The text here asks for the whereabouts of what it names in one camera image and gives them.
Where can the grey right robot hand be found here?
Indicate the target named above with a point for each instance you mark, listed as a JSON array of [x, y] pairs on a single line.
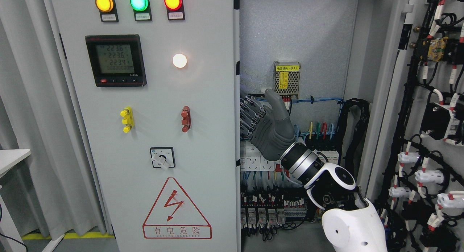
[[268, 128]]

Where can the grey cabinet door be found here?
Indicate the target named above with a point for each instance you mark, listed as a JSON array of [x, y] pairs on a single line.
[[412, 165], [205, 159]]

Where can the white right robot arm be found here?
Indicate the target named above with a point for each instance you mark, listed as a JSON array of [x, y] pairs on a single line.
[[350, 221]]

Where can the red indicator lamp left door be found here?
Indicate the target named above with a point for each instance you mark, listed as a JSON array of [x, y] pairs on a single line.
[[175, 9]]

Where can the green indicator lamp left door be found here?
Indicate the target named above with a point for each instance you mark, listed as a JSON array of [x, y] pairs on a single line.
[[141, 10]]

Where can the yellow indicator lamp left door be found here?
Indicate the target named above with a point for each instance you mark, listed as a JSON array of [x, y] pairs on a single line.
[[107, 10]]

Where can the white socket breaker row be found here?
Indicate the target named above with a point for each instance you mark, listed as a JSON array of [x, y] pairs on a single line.
[[251, 160]]

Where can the black surge protector block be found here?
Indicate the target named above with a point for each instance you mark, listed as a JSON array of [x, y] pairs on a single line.
[[330, 148]]

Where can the metal power supply module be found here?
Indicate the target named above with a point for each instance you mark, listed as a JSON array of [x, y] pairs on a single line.
[[287, 78]]

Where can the relay and terminal row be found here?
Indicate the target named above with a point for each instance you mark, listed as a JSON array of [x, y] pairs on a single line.
[[265, 211]]

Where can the red test terminal block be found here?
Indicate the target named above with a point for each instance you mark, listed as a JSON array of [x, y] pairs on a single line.
[[186, 119]]

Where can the white lit indicator lamp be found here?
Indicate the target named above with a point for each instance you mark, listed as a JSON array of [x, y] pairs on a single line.
[[179, 60]]

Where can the red electric hazard warning sticker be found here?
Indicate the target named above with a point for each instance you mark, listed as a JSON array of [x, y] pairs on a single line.
[[175, 216]]

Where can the yellow test terminal block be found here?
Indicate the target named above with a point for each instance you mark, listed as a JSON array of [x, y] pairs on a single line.
[[127, 119]]

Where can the black digital power meter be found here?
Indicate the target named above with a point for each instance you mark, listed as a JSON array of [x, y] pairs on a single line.
[[116, 60]]

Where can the grey curtain left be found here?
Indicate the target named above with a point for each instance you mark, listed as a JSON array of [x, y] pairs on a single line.
[[54, 189]]

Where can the white desk corner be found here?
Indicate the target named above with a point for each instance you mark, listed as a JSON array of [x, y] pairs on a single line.
[[9, 158]]

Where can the rotary selector switch left door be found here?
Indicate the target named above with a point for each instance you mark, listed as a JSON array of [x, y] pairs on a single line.
[[162, 157]]

